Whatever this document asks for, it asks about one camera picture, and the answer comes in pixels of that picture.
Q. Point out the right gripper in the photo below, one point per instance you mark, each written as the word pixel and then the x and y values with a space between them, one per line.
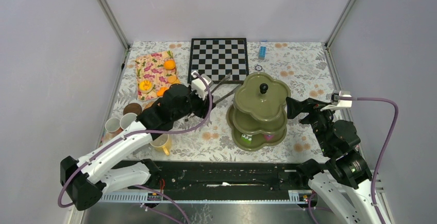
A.
pixel 312 106

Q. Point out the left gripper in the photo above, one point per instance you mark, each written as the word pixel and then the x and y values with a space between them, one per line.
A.
pixel 203 104

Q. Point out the yellow fruit tart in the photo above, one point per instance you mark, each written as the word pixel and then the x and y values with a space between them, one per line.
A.
pixel 145 86

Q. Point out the green three-tier serving stand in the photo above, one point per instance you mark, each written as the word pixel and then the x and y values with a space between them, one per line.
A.
pixel 259 108

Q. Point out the kiwi purple cake slice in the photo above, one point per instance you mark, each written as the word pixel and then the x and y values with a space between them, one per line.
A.
pixel 268 137

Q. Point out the metal serving tongs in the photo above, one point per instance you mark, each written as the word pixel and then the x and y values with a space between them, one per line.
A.
pixel 224 88

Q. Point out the green kiwi cake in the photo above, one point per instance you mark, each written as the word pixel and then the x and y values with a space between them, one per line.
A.
pixel 246 138

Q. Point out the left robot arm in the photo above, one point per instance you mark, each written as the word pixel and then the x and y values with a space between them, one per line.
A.
pixel 86 179

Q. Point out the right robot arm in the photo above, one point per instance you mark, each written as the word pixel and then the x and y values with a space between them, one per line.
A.
pixel 345 182

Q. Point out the orange pastry pieces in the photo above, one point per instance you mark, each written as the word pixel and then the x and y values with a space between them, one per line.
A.
pixel 161 91

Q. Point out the round waffle biscuit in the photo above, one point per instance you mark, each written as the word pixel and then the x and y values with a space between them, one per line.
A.
pixel 172 79

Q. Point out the woven rattan coaster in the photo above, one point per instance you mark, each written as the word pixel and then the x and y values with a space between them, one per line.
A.
pixel 148 105

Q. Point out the orange round bun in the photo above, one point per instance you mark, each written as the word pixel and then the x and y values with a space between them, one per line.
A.
pixel 169 65

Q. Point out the floral pastry tray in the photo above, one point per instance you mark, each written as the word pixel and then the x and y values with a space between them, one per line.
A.
pixel 150 67

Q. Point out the dark brown coaster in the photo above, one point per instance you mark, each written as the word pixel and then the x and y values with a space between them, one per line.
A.
pixel 133 108

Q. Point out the black white chessboard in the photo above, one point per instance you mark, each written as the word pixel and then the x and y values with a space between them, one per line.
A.
pixel 219 57

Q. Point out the blue rectangular block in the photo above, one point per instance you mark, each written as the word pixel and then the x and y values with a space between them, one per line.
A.
pixel 262 53

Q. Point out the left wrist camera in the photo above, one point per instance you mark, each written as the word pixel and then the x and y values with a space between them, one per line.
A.
pixel 199 83

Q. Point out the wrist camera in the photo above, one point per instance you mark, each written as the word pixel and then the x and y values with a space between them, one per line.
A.
pixel 339 100
pixel 199 83

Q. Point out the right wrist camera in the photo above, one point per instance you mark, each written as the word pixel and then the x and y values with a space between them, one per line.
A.
pixel 339 100

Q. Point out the yellow handled mug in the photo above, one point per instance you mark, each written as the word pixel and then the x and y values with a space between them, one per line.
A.
pixel 163 143

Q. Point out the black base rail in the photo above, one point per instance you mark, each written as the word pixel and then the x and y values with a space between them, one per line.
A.
pixel 226 181

